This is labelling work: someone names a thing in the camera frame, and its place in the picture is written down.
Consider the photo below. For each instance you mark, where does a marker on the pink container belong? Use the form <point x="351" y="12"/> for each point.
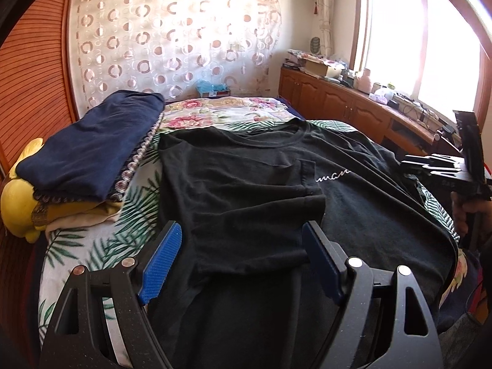
<point x="363" y="80"/>

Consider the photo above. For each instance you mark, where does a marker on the circle patterned curtain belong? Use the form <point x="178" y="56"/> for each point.
<point x="173" y="46"/>

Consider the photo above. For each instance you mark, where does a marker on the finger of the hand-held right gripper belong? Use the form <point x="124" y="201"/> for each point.
<point x="430" y="173"/>
<point x="426" y="160"/>

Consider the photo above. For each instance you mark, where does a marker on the yellow folded cloth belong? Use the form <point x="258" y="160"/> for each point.
<point x="77" y="211"/>

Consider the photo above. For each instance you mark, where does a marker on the yellow plush toy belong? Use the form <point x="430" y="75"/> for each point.
<point x="15" y="203"/>

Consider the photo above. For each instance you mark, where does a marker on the blue plastic bag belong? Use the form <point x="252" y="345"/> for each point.
<point x="207" y="86"/>

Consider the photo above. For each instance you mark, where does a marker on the wooden cabinet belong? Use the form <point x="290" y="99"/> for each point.
<point x="334" y="100"/>

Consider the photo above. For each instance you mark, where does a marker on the cardboard box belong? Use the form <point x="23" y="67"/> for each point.
<point x="321" y="69"/>

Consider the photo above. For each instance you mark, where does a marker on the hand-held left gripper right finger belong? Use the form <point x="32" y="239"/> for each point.
<point x="319" y="255"/>

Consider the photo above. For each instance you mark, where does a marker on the lace-trimmed folded cloth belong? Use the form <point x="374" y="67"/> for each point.
<point x="134" y="153"/>

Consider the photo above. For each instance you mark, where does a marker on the black t-shirt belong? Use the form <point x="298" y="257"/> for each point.
<point x="238" y="184"/>

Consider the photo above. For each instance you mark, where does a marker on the cream side curtain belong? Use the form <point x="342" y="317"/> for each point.
<point x="323" y="7"/>

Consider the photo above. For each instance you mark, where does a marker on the window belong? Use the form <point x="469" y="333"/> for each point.
<point x="396" y="38"/>

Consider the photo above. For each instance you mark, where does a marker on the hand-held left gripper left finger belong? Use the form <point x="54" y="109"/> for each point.
<point x="161" y="261"/>

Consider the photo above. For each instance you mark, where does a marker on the navy folded cloth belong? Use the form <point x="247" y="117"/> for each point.
<point x="88" y="146"/>

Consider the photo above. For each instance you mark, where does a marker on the person's right hand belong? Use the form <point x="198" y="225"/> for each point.
<point x="459" y="215"/>

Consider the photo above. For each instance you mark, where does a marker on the bed with leaf-print sheet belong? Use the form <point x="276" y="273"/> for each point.
<point x="115" y="219"/>

